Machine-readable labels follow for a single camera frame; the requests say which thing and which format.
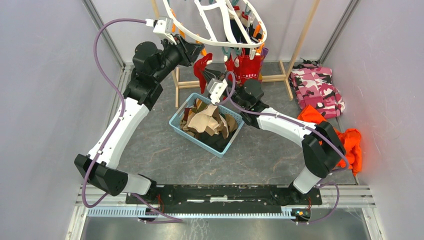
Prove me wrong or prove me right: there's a beige red cuffed sock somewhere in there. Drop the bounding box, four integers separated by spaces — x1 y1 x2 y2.
233 4 248 20

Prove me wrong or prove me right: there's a red santa pattern sock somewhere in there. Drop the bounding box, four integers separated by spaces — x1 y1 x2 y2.
193 53 213 94

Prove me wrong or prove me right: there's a white clothespin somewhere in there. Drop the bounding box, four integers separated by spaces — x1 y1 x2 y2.
249 48 256 60

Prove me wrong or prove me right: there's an orange cloth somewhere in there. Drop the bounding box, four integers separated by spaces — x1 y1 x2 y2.
297 105 363 177

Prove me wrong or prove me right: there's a red white patterned sock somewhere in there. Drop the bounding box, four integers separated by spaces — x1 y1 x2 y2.
237 53 263 85

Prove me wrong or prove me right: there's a tan sock in basket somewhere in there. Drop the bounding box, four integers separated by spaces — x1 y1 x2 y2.
179 98 240 140

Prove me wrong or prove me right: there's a light blue laundry basket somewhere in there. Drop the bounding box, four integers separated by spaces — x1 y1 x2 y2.
168 92 245 158

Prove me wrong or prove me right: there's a pink camouflage cloth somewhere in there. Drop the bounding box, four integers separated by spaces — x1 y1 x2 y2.
289 64 346 119

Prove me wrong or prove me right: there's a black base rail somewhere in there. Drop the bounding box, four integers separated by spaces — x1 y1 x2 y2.
142 184 323 215

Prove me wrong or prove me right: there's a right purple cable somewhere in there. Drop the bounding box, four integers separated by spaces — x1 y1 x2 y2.
216 71 350 225

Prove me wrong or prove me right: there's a black hanging sock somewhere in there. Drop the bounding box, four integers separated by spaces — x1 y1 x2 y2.
231 16 263 46

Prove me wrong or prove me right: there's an orange clothespin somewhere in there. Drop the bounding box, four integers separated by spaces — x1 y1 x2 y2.
170 8 208 57
252 24 265 55

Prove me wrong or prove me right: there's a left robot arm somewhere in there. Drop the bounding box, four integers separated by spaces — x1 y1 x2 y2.
74 34 205 204

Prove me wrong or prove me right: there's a purple cable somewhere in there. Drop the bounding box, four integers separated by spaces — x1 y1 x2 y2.
216 71 350 225
81 18 185 225

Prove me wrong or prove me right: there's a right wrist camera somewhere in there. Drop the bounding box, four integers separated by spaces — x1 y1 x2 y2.
206 78 228 105

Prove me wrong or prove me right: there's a teal clothespin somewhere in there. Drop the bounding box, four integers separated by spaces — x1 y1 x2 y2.
221 46 231 62
232 47 243 56

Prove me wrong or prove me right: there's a wooden hanger stand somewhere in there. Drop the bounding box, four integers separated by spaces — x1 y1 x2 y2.
150 0 322 109

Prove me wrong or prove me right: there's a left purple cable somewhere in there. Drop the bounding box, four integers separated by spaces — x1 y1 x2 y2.
81 18 185 225

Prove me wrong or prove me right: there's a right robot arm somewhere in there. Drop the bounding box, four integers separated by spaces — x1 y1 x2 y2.
200 68 347 204

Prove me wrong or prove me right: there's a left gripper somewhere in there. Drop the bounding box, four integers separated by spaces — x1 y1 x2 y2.
153 33 205 83

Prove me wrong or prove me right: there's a purple striped hanging sock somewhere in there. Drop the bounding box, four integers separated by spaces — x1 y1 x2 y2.
260 47 269 67

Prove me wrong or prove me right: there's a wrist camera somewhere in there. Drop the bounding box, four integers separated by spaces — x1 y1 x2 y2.
145 16 177 45
206 78 228 105

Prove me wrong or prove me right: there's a white round sock hanger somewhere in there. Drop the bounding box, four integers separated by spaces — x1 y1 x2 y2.
162 0 268 49

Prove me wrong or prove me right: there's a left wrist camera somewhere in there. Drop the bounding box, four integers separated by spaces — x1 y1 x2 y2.
145 16 177 45

